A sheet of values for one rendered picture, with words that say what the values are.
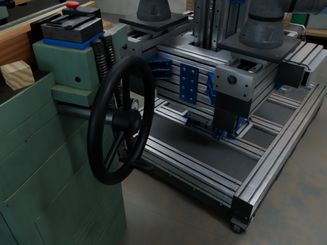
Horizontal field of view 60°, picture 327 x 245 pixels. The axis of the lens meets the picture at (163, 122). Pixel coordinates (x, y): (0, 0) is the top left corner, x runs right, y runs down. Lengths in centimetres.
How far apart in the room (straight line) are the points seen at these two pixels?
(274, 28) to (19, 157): 84
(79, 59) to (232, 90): 55
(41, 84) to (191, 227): 100
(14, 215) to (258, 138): 125
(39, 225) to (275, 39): 90
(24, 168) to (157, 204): 92
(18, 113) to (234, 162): 106
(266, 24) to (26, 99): 76
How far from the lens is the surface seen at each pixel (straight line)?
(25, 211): 74
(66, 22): 66
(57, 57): 66
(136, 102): 96
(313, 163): 191
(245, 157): 148
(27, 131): 66
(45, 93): 68
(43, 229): 82
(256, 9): 103
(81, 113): 67
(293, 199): 165
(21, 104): 63
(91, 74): 63
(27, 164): 69
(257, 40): 103
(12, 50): 70
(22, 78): 64
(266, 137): 164
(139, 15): 130
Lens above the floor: 118
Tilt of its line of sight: 36 degrees down
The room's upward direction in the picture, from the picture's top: straight up
